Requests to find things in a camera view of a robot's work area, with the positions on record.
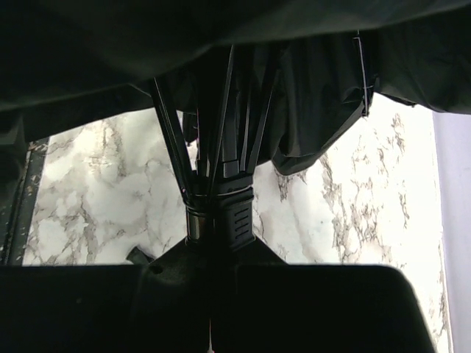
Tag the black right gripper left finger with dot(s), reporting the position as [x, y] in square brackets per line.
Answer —
[156, 307]

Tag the black folding umbrella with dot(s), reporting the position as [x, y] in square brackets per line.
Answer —
[234, 83]

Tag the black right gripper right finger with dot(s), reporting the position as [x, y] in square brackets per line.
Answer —
[261, 304]

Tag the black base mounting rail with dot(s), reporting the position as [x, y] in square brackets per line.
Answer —
[16, 217]

